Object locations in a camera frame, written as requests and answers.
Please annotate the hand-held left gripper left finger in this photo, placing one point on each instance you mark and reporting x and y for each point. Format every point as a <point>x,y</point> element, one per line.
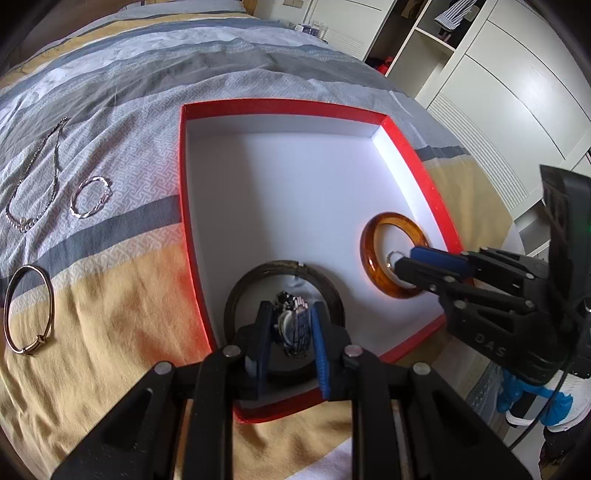
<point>262,344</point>

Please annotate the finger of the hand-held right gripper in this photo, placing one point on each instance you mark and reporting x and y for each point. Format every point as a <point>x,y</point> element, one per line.
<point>438,259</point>
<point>418,274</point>

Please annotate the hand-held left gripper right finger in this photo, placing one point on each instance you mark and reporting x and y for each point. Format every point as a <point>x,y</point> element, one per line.
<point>319,350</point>

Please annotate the silver wristwatch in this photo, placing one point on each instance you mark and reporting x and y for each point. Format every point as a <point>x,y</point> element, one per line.
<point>295,332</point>

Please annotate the red cardboard box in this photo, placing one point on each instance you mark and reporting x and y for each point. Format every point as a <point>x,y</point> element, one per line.
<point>277,207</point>

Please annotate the person's right hand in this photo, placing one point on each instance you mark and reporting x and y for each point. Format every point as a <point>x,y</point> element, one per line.
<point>556,404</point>

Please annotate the amber bangle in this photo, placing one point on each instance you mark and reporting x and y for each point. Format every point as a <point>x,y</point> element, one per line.
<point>369,261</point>

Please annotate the dark brown bangle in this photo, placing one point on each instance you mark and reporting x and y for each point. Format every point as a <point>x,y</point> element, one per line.
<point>239,288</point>

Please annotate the white wardrobe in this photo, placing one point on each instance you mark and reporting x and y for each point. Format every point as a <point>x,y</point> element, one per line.
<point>508,92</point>

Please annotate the white sneaker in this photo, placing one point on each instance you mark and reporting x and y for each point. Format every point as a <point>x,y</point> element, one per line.
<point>579,401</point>

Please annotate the red cloth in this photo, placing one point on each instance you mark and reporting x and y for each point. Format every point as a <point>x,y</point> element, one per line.
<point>383,67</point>

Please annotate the thin gold bangle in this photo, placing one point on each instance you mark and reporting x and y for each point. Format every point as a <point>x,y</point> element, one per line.
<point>28,351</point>

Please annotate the striped hanging garment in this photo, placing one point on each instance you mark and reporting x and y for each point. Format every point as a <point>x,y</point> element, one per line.
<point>455,14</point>

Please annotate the striped grey yellow blanket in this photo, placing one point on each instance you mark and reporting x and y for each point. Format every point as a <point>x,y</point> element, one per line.
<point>115,115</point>

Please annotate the beige wall socket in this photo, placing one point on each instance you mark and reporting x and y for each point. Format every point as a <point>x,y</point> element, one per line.
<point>293,2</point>

